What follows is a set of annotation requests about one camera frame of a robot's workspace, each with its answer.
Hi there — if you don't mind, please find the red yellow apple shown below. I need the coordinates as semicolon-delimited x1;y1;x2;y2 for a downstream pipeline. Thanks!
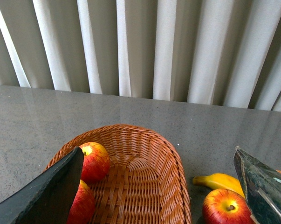
202;189;254;224

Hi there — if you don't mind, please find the white pleated curtain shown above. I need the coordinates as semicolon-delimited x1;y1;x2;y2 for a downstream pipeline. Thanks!
0;0;281;112

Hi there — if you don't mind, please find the red apple at basket rear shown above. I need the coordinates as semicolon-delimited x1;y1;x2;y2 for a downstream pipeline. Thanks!
80;142;110;184

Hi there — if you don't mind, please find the left brown wicker basket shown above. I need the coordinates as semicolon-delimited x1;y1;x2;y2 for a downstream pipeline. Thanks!
48;124;192;224

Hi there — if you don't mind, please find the yellow banana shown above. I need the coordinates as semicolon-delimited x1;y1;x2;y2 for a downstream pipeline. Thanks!
192;173;245;197

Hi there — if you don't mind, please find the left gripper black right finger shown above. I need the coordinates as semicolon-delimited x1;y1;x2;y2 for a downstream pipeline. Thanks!
233;147;281;224

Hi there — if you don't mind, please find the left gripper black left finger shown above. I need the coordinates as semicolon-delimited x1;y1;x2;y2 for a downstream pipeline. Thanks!
0;147;84;224

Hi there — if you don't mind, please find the red apple behind left finger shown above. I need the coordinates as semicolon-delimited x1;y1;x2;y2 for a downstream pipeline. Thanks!
66;180;96;224

